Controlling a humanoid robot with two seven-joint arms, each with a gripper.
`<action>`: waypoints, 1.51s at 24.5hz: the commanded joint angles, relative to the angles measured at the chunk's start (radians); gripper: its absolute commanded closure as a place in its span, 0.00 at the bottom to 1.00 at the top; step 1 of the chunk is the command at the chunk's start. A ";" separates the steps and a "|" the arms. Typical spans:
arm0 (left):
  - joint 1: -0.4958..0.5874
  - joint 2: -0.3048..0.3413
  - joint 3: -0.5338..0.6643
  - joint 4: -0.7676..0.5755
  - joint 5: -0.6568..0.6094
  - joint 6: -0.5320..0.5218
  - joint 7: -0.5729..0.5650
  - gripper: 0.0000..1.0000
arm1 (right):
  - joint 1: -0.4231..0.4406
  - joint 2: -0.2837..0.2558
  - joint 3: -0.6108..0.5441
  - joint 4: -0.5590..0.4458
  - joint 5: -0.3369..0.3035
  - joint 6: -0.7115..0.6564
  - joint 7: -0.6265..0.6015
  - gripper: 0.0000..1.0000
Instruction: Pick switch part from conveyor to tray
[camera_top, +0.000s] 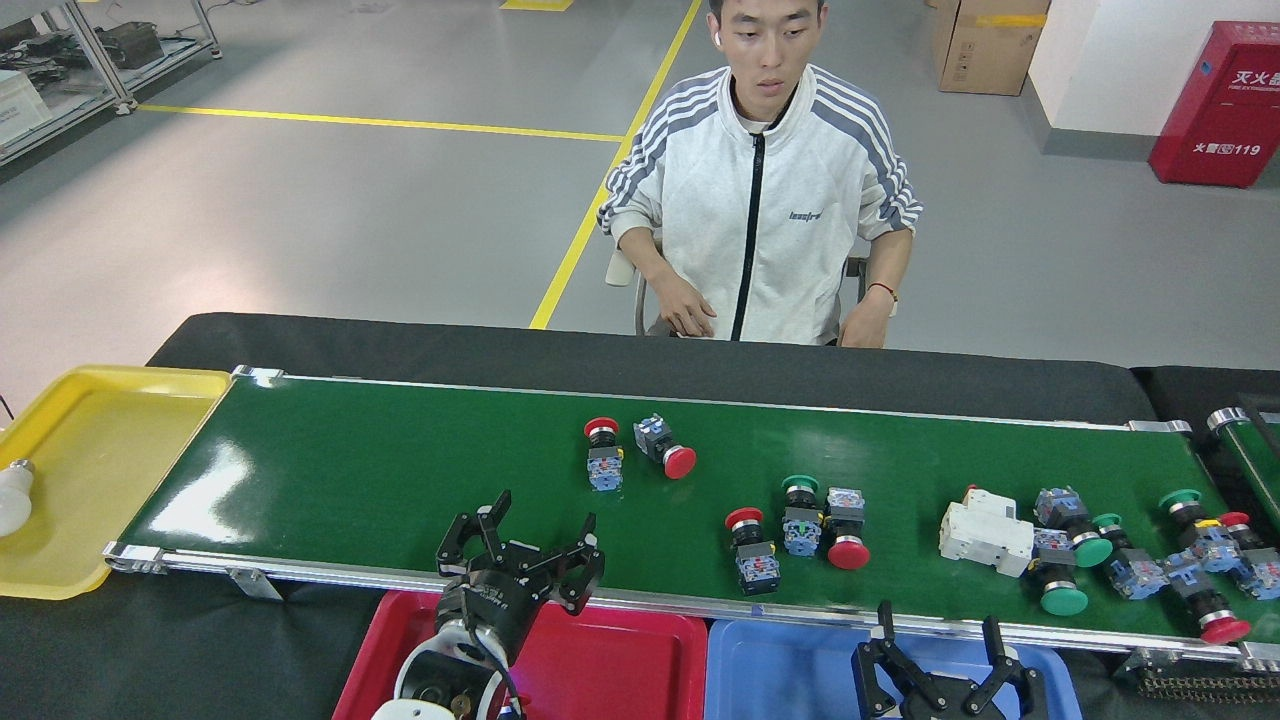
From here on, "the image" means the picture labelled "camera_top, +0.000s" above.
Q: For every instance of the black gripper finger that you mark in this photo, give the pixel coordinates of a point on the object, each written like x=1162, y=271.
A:
x=1010, y=695
x=890, y=690

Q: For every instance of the person's left forearm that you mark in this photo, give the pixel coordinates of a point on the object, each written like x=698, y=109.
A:
x=890, y=262

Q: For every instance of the red push button switch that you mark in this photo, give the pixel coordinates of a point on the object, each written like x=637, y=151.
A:
x=757, y=570
x=605, y=468
x=1262, y=578

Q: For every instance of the person's right forearm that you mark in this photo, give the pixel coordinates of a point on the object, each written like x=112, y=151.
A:
x=655, y=265

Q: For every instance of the person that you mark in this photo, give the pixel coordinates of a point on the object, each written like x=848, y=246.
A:
x=780, y=200

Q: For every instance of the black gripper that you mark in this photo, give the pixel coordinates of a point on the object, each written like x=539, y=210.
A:
x=500, y=600

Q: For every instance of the red mushroom push button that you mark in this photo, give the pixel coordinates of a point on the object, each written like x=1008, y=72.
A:
x=848, y=552
x=1225, y=630
x=680, y=462

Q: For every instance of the yellow plastic tray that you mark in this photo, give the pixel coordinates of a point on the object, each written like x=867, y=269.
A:
x=100, y=470

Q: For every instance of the green push button switch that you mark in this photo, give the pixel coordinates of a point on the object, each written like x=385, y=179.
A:
x=1140, y=578
x=1215, y=548
x=802, y=530

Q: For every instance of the grey office chair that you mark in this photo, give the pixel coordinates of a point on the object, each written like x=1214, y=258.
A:
x=618, y=268

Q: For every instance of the green conveyor belt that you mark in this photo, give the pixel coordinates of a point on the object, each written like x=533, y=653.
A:
x=1265, y=480
x=400, y=470

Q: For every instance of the black equipment case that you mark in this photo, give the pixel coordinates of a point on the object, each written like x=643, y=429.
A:
x=130, y=45

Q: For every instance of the red fire extinguisher cabinet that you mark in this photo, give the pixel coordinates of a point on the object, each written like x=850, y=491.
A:
x=1220, y=110

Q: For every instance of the green mushroom push button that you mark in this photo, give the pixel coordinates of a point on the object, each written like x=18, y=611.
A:
x=1092, y=551
x=1064, y=601

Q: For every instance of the white circuit breaker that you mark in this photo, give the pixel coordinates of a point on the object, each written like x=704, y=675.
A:
x=985, y=540

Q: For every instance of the brown cardboard box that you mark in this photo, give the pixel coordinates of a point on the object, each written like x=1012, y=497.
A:
x=990, y=50

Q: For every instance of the red plastic tray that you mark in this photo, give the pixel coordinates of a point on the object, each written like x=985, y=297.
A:
x=620, y=670

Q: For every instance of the white box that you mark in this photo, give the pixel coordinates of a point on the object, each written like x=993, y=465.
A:
x=20, y=110

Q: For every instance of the blue plastic tray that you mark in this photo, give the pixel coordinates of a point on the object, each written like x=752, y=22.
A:
x=780, y=675

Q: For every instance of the person's left hand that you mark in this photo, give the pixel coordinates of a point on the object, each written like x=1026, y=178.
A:
x=868, y=325

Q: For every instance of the white light bulb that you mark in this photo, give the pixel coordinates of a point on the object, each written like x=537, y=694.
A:
x=15, y=500

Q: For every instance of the person's right hand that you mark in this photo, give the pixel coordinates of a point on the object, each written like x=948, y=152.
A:
x=685, y=310

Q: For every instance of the silver metal frame rack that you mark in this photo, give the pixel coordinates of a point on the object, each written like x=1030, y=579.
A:
x=75, y=112

